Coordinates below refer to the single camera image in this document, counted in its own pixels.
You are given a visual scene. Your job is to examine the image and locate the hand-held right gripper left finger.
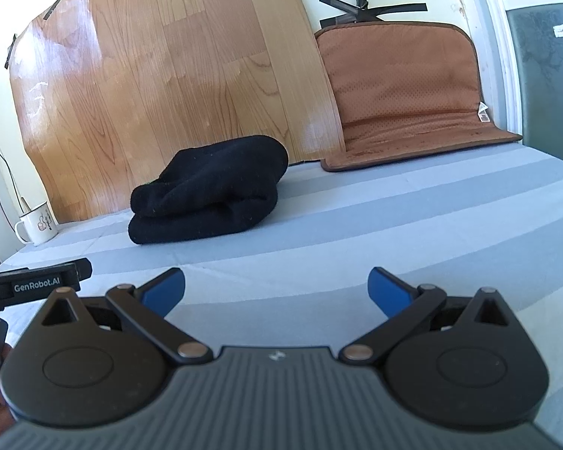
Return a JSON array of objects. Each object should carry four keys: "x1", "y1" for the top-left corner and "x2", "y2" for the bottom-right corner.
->
[{"x1": 27, "y1": 267, "x2": 214, "y2": 365}]

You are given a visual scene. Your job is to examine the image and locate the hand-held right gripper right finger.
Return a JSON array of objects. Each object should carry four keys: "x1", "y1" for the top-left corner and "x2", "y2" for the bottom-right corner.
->
[{"x1": 339, "y1": 265, "x2": 521, "y2": 365}]

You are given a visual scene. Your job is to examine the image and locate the white enamel mug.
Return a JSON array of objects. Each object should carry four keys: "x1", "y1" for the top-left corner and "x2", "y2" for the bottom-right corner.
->
[{"x1": 14, "y1": 201, "x2": 59, "y2": 247}]

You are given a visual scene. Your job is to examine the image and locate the brown seat cushion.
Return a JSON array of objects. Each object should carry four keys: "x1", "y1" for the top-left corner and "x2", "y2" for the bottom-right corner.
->
[{"x1": 313, "y1": 21, "x2": 524, "y2": 173}]

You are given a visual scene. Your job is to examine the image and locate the navy green white striped sweater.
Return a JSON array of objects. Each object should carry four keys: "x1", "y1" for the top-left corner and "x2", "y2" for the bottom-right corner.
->
[{"x1": 128, "y1": 135, "x2": 289, "y2": 246}]

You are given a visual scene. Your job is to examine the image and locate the wood grain panel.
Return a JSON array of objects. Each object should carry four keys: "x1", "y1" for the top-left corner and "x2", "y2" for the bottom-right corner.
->
[{"x1": 5, "y1": 0, "x2": 348, "y2": 223}]

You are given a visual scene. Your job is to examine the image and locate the white window frame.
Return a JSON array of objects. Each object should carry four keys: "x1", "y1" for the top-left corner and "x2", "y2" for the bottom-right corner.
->
[{"x1": 471, "y1": 0, "x2": 563, "y2": 170}]

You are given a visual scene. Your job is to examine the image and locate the blue striped bed sheet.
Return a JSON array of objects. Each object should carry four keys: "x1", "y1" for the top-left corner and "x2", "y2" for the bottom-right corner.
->
[{"x1": 0, "y1": 143, "x2": 563, "y2": 450}]

